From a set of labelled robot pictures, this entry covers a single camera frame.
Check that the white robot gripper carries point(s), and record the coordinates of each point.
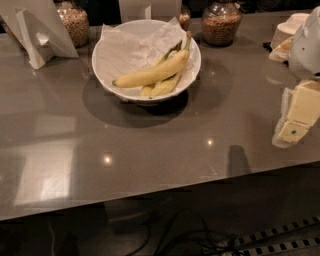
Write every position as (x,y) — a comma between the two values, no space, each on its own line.
(306,55)

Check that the yellow banana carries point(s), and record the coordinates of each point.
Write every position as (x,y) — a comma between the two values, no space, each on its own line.
(158,72)
(166,86)

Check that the white ceramic bowl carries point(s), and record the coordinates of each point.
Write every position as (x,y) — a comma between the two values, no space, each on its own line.
(188,77)

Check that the white paper bowl liner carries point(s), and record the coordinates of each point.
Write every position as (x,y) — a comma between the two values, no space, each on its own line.
(132,46)

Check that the white box behind bowl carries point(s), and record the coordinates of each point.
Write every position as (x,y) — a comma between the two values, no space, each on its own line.
(149,9)

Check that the stack of white paper plates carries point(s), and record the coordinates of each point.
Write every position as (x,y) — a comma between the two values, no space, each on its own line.
(281,41)

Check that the black white striped floor strip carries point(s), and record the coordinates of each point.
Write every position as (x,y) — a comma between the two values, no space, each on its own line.
(271,232)

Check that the right glass jar of nuts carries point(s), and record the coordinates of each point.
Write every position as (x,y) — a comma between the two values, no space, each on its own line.
(220,22)

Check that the glass jar of nuts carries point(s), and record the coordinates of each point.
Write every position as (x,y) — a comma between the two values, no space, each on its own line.
(220,22)
(75,19)

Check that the small middle glass jar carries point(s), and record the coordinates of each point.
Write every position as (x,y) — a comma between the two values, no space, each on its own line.
(184,18)

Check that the left glass jar of nuts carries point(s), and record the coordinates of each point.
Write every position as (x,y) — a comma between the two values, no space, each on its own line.
(75,19)

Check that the white napkin holder left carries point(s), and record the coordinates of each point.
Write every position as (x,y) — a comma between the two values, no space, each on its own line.
(39,28)

